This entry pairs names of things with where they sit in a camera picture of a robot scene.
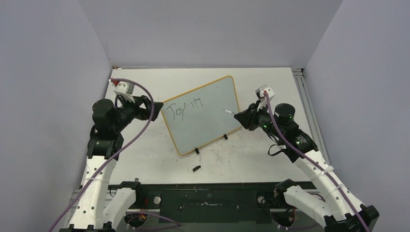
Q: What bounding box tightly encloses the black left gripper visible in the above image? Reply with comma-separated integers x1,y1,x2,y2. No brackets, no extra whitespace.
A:
112,93,163,132

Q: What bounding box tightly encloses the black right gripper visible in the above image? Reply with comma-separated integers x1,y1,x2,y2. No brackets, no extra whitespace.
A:
234,99,284,138

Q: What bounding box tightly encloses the yellow framed whiteboard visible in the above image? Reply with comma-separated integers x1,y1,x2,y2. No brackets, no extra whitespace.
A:
161,76,241,156

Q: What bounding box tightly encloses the black marker cap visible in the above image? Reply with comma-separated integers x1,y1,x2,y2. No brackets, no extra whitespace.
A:
192,165,201,172

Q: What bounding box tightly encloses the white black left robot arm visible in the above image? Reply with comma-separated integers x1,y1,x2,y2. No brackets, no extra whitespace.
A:
60,95,163,232

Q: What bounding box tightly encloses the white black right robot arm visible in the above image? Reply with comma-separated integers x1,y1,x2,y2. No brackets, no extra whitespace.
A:
234,101,379,232

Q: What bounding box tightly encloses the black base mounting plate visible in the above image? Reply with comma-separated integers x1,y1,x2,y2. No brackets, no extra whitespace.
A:
109,181,321,224

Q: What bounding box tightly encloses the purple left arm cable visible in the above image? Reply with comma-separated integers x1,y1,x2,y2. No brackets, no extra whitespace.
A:
48,77,181,232

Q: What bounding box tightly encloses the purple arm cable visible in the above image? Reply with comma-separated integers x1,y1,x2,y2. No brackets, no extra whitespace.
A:
48,77,181,232
263,91,372,232

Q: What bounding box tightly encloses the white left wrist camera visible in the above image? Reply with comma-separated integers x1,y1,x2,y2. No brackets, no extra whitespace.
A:
110,78,135,104

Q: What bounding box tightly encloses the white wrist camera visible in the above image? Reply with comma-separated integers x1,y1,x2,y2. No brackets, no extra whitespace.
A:
110,78,135,104
255,85,275,111

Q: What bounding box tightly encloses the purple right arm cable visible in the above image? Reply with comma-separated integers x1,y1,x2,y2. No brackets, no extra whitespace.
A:
263,91,372,232

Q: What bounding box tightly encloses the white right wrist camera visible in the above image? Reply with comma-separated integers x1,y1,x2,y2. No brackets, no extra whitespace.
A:
255,85,275,111

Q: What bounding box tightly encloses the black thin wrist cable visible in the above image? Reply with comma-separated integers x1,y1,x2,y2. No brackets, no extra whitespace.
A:
267,144,286,158

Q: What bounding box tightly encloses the aluminium right side rail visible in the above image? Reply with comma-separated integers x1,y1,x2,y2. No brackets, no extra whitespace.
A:
292,68,330,164

